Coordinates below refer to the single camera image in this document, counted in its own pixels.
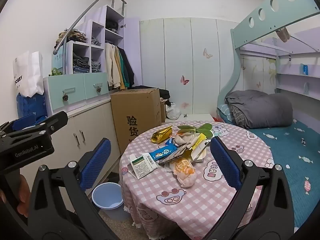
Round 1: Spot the purple bed shelf unit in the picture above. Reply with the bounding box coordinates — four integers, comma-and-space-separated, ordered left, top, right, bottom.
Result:
240, 40, 320, 98

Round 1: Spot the black folded garment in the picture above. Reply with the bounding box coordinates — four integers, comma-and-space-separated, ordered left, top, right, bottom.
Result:
106, 20, 120, 33

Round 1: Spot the purple white stair cabinet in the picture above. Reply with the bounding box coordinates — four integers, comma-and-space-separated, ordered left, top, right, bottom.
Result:
51, 5, 125, 75

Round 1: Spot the blue snack packet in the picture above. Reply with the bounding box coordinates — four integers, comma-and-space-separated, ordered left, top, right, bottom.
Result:
149, 138, 181, 161

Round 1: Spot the brown fuzzy object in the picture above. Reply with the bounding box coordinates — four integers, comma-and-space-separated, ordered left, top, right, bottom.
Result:
276, 27, 290, 42

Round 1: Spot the cream cabinet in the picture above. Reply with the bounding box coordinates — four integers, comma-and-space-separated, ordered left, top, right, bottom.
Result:
47, 96, 123, 188

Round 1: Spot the white green drink carton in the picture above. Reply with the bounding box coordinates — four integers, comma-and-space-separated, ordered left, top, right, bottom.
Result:
129, 152, 158, 180

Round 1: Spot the white wardrobe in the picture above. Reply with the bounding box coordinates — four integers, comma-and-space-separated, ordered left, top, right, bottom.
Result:
139, 17, 240, 115

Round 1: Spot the flattened grey paper carton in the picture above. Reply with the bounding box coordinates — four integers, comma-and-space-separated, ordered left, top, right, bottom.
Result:
159, 146, 193, 165

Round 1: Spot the green hanging garment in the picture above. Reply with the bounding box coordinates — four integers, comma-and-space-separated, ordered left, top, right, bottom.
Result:
118, 49, 130, 87

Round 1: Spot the white round bin lid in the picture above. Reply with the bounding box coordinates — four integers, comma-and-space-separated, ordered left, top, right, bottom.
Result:
92, 182, 124, 220

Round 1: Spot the blue bag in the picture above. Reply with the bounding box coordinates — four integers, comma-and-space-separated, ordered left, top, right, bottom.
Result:
16, 92, 48, 124

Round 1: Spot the black clothes heap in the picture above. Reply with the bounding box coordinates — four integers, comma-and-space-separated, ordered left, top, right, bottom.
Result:
159, 89, 171, 107

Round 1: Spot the tall cardboard box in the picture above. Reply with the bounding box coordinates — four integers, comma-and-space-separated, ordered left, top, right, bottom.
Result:
110, 88, 162, 155

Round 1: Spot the teal bunk bed frame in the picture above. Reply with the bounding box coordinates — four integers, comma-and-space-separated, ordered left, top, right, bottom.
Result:
216, 0, 320, 120

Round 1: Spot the teal drawer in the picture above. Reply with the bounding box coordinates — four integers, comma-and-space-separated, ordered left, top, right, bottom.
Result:
83, 72, 109, 100
47, 73, 87, 110

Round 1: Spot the khaki clothes pile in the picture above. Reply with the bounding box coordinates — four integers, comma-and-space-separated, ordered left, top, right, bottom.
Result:
59, 29, 87, 45

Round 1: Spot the white paper bag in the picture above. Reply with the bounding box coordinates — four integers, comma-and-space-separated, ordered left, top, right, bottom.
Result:
13, 51, 44, 97

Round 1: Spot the white plastic bag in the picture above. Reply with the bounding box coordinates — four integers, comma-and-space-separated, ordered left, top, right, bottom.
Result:
166, 104, 182, 120

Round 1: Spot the cream hanging jacket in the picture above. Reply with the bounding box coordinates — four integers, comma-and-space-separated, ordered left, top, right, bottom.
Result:
104, 43, 122, 89

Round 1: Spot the grey duvet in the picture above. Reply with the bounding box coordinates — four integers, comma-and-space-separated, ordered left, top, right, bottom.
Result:
225, 89, 293, 130

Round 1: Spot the yellow paper package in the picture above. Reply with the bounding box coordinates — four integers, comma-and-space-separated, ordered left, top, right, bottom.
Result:
186, 133, 207, 163

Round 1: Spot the pink checked tablecloth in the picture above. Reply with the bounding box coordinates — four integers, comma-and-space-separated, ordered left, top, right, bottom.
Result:
119, 120, 274, 240

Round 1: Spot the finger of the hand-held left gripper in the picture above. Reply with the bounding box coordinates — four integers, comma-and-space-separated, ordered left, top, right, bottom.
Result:
11, 111, 68, 133
0, 121, 15, 138

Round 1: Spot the purple closet door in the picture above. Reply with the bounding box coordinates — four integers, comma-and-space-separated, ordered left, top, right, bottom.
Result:
123, 17, 142, 88

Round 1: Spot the blue checked pillow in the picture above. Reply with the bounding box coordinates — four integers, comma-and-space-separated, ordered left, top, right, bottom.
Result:
217, 104, 234, 123

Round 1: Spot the orange printed plastic bag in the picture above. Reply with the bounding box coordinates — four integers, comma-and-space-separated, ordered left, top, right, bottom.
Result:
169, 156, 197, 188

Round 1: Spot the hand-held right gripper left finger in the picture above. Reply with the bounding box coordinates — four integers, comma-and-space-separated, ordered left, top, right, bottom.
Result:
26, 138, 118, 240

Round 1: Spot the teal candy print bedsheet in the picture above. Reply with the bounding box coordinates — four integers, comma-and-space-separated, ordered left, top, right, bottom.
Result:
247, 119, 320, 228

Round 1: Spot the grey metal handrail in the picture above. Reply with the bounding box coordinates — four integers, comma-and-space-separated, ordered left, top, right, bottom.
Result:
54, 0, 127, 53

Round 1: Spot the light blue box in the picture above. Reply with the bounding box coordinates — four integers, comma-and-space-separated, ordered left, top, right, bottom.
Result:
52, 51, 64, 70

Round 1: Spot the mustard hanging garment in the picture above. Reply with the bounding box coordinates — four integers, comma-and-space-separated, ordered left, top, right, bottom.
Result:
115, 46, 126, 90

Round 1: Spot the gold foil wrapper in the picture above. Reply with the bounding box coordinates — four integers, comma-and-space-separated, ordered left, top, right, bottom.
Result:
150, 126, 173, 144

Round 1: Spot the dark folded clothes stack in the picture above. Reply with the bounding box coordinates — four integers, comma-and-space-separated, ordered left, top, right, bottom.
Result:
73, 55, 90, 73

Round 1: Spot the black hanging coat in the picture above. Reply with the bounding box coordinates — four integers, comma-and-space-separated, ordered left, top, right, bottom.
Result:
122, 47, 135, 87

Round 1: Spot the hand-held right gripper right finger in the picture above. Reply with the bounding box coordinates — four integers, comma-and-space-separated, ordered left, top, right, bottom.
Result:
200, 136, 295, 240

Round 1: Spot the person's left hand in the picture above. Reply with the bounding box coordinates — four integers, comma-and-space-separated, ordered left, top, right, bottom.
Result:
15, 174, 31, 218

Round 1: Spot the crumpled pink wrapper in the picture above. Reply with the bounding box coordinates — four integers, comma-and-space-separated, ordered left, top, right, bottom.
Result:
174, 130, 200, 147

